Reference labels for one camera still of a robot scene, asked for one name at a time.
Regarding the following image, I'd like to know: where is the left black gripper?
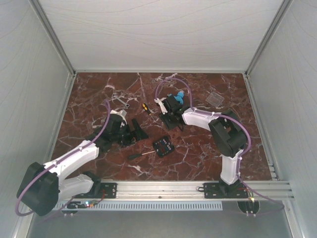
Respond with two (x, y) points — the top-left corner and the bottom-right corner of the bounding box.
(112, 119), (149, 148)

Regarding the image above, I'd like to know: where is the black fuse box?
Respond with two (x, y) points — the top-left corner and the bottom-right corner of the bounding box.
(153, 136), (175, 158)

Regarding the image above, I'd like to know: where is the clear fuse box lid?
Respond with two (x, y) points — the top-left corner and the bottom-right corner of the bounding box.
(206, 92), (224, 107)

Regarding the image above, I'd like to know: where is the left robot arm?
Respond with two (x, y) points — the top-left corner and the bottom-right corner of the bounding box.
(16, 113), (149, 216)

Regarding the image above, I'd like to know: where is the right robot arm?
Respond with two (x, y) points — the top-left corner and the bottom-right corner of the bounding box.
(155, 95), (248, 199)

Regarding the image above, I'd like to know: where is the blue plastic faucet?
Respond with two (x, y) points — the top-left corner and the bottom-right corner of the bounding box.
(173, 91), (184, 105)

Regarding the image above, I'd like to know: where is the yellow black screwdriver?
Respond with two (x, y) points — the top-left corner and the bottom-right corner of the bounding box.
(142, 103), (156, 122)

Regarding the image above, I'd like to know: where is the silver wrench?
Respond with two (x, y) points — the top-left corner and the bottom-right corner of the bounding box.
(112, 93), (130, 108)

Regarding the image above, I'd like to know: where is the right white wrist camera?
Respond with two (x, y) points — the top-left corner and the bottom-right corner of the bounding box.
(154, 98), (168, 115)

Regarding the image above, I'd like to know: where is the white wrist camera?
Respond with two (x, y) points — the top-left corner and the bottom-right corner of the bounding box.
(154, 98), (168, 115)
(110, 110), (127, 119)

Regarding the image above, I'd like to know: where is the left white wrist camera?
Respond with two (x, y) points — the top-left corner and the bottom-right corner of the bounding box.
(110, 110), (127, 119)

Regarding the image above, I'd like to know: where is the aluminium front rail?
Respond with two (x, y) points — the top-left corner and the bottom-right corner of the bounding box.
(27, 179), (295, 200)

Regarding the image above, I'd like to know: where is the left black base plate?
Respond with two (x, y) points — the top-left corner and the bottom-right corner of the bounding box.
(75, 182), (117, 199)

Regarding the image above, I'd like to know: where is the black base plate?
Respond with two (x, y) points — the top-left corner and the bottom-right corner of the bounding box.
(75, 182), (117, 199)
(201, 181), (249, 199)

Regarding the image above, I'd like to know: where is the slotted grey cable duct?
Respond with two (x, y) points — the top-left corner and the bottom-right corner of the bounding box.
(53, 200), (223, 211)

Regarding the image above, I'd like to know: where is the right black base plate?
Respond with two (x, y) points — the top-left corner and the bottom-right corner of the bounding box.
(201, 181), (249, 199)

